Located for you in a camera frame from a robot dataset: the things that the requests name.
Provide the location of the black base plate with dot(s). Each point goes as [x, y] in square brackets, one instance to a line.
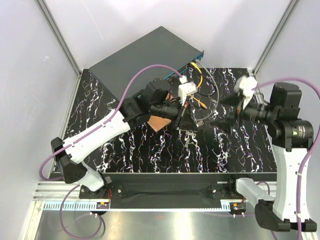
[168, 191]

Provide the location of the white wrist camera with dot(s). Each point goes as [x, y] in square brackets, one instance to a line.
[246, 86]
[185, 89]

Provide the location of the wooden board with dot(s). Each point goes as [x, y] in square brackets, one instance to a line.
[160, 123]

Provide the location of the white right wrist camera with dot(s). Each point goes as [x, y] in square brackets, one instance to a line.
[246, 86]

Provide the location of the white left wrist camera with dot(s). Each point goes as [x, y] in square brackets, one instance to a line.
[185, 89]

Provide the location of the aluminium frame rail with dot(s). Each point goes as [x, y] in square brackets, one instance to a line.
[57, 195]

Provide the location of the silver transceiver module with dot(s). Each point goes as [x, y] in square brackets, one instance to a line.
[190, 134]
[187, 143]

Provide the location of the dark grey network switch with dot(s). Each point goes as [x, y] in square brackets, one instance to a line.
[160, 47]

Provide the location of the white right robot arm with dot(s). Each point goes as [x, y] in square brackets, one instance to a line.
[292, 140]

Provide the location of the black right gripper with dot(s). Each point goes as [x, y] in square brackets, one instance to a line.
[227, 125]

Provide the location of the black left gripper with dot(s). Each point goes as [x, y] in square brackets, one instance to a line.
[185, 120]

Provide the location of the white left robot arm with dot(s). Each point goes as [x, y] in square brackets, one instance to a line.
[133, 111]

